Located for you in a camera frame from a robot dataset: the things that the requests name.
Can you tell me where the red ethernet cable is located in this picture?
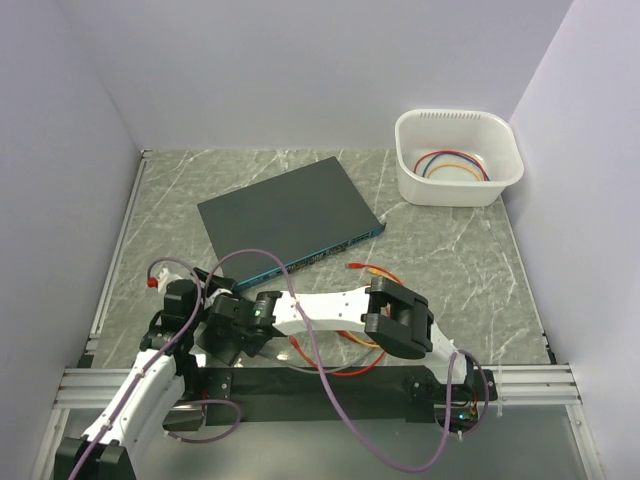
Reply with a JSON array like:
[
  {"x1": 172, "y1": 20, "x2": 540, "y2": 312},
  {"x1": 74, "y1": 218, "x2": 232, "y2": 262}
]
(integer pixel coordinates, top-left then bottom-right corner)
[{"x1": 289, "y1": 259, "x2": 406, "y2": 376}]

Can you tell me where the small black network switch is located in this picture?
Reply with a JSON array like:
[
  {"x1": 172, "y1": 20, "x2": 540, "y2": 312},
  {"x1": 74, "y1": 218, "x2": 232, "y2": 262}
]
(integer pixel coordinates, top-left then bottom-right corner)
[{"x1": 196, "y1": 330, "x2": 271, "y2": 366}]

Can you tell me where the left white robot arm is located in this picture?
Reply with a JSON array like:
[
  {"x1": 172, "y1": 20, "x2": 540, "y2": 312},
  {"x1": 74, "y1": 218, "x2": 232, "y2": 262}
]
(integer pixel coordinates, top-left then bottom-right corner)
[{"x1": 53, "y1": 269, "x2": 235, "y2": 479}]

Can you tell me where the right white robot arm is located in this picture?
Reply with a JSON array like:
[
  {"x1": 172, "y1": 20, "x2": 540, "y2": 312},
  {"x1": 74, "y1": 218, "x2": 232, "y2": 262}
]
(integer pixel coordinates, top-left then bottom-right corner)
[{"x1": 197, "y1": 277, "x2": 475, "y2": 399}]

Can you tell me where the black base bar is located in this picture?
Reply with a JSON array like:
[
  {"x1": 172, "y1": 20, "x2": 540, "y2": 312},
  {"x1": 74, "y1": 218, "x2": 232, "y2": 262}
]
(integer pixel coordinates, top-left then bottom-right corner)
[{"x1": 199, "y1": 365, "x2": 496, "y2": 426}]

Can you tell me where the white plastic tub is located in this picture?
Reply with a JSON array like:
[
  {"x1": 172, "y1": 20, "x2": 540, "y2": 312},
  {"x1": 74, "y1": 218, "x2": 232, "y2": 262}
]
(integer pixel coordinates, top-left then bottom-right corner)
[{"x1": 395, "y1": 109, "x2": 524, "y2": 207}]

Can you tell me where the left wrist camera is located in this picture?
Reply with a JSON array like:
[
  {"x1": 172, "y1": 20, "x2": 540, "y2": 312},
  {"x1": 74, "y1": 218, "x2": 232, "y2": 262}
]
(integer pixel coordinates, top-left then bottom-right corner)
[{"x1": 147, "y1": 267, "x2": 183, "y2": 294}]

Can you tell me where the large blue rack switch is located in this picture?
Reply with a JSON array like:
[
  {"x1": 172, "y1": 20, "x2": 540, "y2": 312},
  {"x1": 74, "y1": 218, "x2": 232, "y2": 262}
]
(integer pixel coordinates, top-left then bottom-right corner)
[{"x1": 197, "y1": 157, "x2": 386, "y2": 272}]

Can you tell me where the aluminium frame rail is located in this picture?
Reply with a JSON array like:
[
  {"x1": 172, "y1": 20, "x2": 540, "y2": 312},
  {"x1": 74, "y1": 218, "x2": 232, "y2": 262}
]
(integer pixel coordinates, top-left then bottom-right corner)
[{"x1": 58, "y1": 149, "x2": 154, "y2": 393}]

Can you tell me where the orange ethernet cable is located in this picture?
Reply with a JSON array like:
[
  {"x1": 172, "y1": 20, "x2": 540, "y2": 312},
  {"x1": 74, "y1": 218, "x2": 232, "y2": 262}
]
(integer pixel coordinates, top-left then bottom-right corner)
[{"x1": 335, "y1": 267, "x2": 401, "y2": 350}]

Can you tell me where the red cable in tub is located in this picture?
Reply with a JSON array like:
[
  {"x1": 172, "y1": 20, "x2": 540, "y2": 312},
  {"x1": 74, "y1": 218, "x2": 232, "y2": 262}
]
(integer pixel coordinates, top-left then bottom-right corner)
[{"x1": 412, "y1": 150, "x2": 492, "y2": 182}]

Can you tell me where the yellow cable in tub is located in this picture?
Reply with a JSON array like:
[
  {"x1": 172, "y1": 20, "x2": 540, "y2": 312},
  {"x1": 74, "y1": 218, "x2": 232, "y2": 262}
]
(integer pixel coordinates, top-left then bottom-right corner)
[{"x1": 428, "y1": 162, "x2": 489, "y2": 182}]

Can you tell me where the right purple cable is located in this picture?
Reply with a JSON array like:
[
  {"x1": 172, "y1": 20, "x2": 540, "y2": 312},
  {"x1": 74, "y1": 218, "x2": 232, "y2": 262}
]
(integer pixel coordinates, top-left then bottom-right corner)
[{"x1": 202, "y1": 248, "x2": 489, "y2": 473}]

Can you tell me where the blue cable in tub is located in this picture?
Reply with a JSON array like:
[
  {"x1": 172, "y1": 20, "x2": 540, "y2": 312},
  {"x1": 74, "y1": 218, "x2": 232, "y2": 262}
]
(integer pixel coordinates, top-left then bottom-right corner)
[{"x1": 422, "y1": 153, "x2": 491, "y2": 182}]

